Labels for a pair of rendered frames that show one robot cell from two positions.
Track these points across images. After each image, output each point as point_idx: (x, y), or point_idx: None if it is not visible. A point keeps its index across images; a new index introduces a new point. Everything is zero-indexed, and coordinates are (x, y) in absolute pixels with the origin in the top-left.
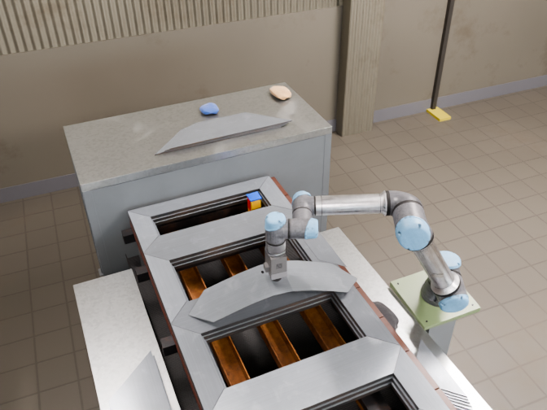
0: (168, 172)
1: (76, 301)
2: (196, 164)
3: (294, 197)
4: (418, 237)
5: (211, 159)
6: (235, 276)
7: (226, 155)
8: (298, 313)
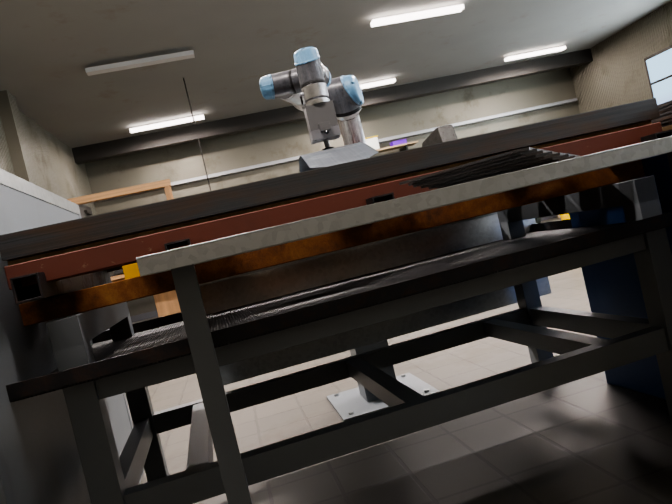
0: (0, 184)
1: (204, 242)
2: (19, 189)
3: (266, 78)
4: (359, 88)
5: (27, 190)
6: (305, 158)
7: (36, 193)
8: (309, 293)
